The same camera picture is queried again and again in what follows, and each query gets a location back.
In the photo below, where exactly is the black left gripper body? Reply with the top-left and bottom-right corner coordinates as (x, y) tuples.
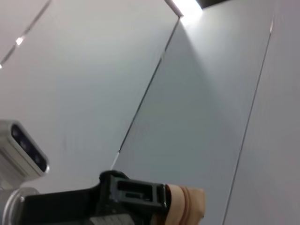
(18, 180), (151, 225)

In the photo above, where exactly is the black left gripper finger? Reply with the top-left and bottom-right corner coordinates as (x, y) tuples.
(99, 170), (169, 218)

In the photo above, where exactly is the khaki fabric food bag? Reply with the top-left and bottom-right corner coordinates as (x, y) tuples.
(150, 183), (206, 225)

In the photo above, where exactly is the bright ceiling light strip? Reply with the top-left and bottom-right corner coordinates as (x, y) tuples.
(164, 0), (205, 18)

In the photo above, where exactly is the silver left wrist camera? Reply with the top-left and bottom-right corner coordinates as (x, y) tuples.
(0, 119), (51, 180)

